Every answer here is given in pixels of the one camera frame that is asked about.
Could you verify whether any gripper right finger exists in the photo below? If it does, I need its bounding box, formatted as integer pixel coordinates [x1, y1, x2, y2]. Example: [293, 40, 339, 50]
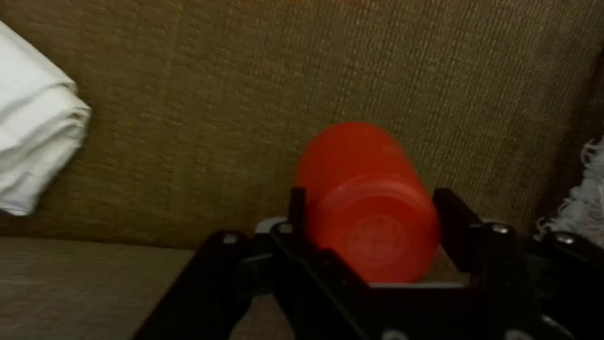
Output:
[432, 188, 604, 340]

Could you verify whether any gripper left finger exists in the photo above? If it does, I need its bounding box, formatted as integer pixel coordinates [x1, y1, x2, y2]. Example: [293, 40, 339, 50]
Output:
[134, 187, 373, 340]

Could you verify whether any white fringed cloth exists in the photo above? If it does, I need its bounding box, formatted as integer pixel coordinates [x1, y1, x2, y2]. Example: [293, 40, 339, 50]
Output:
[536, 137, 604, 247]

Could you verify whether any orange plastic cup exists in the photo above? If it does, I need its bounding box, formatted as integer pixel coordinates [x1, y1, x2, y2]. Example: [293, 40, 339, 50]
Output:
[294, 122, 443, 284]

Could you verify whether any brown fabric couch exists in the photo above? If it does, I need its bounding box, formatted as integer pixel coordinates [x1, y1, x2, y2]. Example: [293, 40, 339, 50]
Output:
[0, 0, 604, 340]

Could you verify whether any folded white towel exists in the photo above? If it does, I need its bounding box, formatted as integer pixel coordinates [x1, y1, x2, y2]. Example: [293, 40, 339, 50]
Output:
[0, 21, 92, 217]

